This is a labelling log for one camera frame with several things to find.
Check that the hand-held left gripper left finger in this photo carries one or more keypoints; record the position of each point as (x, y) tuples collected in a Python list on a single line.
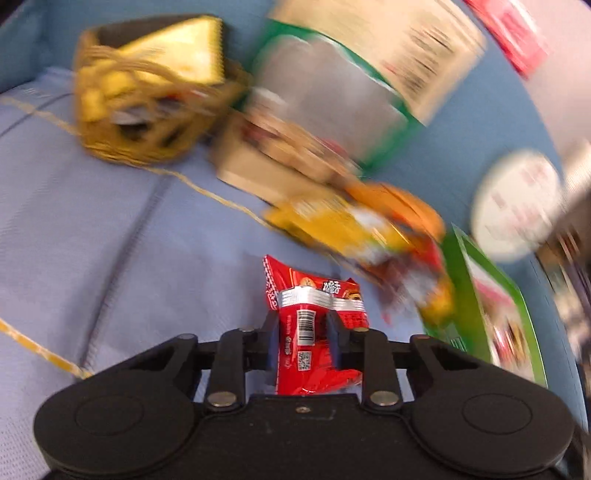
[(270, 341)]

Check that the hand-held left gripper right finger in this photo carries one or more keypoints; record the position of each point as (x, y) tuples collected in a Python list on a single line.
[(333, 341)]

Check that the red snack packet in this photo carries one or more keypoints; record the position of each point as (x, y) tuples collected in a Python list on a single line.
[(302, 295)]

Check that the pile of assorted snack packets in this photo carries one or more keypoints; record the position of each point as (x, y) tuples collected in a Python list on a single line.
[(323, 221)]

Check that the green cardboard box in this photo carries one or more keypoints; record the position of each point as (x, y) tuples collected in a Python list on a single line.
[(466, 314)]

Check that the blue sofa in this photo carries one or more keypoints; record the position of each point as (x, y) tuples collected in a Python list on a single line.
[(461, 138)]

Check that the dark metal shelf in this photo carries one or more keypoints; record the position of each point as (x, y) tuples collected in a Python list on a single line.
[(575, 258)]

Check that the gold woven basket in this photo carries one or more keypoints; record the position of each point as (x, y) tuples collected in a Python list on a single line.
[(120, 134)]

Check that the large grain pouch bag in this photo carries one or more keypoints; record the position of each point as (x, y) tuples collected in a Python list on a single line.
[(351, 78)]

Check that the black and gold box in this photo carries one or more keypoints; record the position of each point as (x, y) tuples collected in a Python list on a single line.
[(184, 46)]

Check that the red packet at top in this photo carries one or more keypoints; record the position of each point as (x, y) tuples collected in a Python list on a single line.
[(512, 32)]

